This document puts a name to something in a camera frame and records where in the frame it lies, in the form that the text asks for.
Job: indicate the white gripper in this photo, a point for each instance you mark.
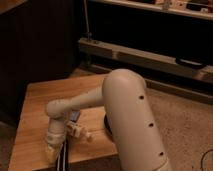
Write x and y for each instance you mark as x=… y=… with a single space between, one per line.
x=52 y=153

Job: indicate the black striped eraser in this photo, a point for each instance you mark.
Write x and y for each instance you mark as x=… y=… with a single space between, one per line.
x=62 y=160

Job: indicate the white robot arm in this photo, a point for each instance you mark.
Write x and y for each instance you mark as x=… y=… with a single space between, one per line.
x=134 y=130

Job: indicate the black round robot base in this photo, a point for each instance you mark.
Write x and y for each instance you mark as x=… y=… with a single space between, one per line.
x=107 y=126

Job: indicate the blue triangular block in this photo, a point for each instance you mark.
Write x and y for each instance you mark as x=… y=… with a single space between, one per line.
x=75 y=116

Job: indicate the metal vertical pole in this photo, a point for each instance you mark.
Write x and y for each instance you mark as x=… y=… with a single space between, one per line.
x=88 y=33

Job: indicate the wooden low shelf cabinet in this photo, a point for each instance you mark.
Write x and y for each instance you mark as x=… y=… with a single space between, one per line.
x=149 y=39

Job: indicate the black handle on cabinet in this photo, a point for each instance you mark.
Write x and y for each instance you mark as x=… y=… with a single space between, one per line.
x=192 y=65

